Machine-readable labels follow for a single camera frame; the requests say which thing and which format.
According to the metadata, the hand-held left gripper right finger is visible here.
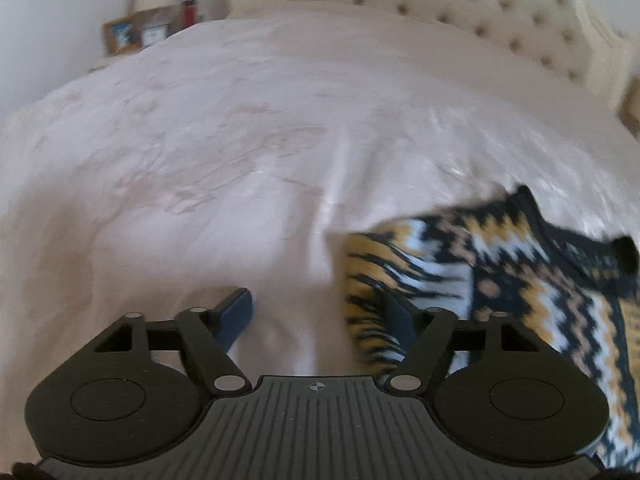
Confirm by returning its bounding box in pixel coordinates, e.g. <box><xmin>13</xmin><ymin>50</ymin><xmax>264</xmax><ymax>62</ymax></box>
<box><xmin>382</xmin><ymin>292</ymin><xmax>543</xmax><ymax>397</ymax></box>

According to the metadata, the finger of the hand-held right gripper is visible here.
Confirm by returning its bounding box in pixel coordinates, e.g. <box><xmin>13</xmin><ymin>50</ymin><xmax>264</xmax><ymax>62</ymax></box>
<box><xmin>611</xmin><ymin>236</ymin><xmax>640</xmax><ymax>277</ymax></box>

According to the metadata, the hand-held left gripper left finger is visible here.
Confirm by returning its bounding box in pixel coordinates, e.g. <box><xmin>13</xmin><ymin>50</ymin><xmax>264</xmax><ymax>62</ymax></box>
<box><xmin>92</xmin><ymin>287</ymin><xmax>254</xmax><ymax>397</ymax></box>

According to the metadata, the patterned knit sweater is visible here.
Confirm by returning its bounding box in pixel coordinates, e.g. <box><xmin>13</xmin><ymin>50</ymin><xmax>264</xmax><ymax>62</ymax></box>
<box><xmin>341</xmin><ymin>185</ymin><xmax>640</xmax><ymax>472</ymax></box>

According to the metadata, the white bedspread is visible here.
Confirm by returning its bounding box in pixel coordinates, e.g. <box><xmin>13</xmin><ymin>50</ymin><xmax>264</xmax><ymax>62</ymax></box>
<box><xmin>0</xmin><ymin>1</ymin><xmax>640</xmax><ymax>466</ymax></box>

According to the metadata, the wooden photo frame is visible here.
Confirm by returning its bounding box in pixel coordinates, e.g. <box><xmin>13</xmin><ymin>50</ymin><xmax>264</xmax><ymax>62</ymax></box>
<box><xmin>102</xmin><ymin>16</ymin><xmax>144</xmax><ymax>56</ymax></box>

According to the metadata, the silver photo frame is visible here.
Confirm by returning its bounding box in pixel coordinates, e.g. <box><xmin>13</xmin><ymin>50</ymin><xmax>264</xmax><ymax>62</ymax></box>
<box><xmin>132</xmin><ymin>5</ymin><xmax>182</xmax><ymax>49</ymax></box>

